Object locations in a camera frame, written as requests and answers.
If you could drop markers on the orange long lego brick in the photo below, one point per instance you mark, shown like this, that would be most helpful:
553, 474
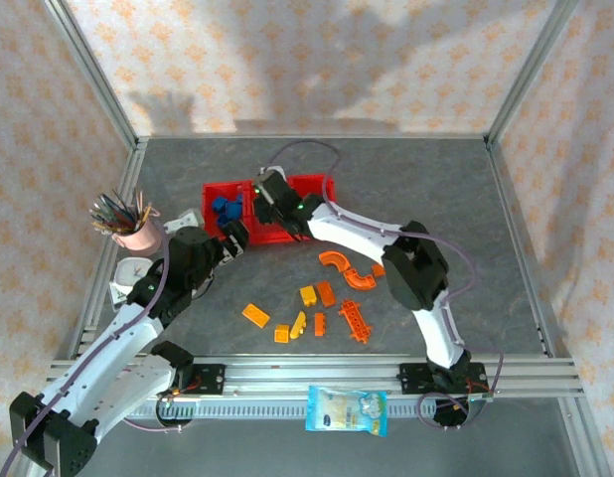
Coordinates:
326, 294

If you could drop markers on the orange flat lego plate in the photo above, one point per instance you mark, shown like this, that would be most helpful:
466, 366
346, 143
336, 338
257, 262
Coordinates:
255, 315

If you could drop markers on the yellow-orange sloped lego piece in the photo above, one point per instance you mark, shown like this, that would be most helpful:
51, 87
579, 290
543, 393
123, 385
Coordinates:
298, 327

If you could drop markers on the dark blue lego brick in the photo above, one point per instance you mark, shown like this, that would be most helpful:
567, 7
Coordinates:
218, 205

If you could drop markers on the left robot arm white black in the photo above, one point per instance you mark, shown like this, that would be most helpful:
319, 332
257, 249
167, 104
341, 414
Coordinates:
88, 367

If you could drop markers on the pink cup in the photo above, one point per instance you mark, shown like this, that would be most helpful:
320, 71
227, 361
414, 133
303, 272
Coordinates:
140, 241

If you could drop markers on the white card green print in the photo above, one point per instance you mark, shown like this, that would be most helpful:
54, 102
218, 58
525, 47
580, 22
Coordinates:
119, 295

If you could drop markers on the orange lego chassis piece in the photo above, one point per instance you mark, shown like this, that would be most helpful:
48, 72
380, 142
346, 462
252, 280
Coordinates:
355, 322

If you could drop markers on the coloured pencils bundle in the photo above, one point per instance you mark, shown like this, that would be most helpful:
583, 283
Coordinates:
115, 213

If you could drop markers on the orange curved lego piece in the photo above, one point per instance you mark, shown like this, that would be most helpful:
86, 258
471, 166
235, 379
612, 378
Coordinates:
333, 258
359, 282

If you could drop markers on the red plastic bin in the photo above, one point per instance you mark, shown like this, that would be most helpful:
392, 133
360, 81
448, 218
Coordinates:
210, 194
312, 183

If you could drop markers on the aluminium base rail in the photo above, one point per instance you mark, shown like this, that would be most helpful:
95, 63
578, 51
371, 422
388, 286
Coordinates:
312, 375

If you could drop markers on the blue snack packet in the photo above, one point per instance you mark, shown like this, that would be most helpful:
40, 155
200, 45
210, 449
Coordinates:
347, 410

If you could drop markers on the small orange square lego brick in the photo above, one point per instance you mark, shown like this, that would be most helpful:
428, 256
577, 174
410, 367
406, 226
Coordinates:
378, 270

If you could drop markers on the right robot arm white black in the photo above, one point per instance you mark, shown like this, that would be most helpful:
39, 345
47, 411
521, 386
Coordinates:
347, 233

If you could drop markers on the aluminium side rail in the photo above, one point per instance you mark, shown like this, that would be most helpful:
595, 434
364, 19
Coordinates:
108, 248
523, 248

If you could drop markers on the aluminium frame post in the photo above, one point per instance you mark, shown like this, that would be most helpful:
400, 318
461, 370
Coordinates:
93, 74
530, 74

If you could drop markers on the yellow-orange square lego brick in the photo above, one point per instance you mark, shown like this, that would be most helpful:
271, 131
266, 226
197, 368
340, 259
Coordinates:
282, 333

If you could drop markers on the white bowl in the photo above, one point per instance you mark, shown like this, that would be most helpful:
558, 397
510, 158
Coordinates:
128, 273

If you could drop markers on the orange narrow lego brick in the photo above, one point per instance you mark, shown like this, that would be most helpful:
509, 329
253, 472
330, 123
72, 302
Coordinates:
320, 324

